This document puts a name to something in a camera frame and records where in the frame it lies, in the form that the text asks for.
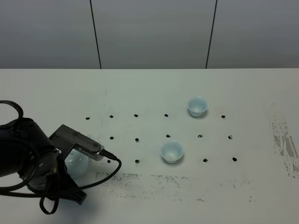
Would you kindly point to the near blue porcelain teacup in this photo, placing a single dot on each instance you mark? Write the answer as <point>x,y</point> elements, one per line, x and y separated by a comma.
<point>172,151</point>

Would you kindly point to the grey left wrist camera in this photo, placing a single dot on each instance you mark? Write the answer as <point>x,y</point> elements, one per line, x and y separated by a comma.
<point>66,139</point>

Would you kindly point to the light blue porcelain teapot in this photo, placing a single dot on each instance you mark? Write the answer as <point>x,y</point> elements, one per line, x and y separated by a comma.
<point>77,161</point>

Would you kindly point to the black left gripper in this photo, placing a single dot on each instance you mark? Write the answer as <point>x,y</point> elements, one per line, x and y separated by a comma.
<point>63,186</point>

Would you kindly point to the far blue porcelain teacup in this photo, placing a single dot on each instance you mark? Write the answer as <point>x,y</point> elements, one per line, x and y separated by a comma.
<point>197,106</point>

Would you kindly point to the blue porcelain teacup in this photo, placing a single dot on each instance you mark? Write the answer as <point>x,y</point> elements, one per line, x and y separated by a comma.
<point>197,106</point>
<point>172,151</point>

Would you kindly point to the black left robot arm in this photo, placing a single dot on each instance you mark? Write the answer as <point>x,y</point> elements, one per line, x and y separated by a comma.
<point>39,161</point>

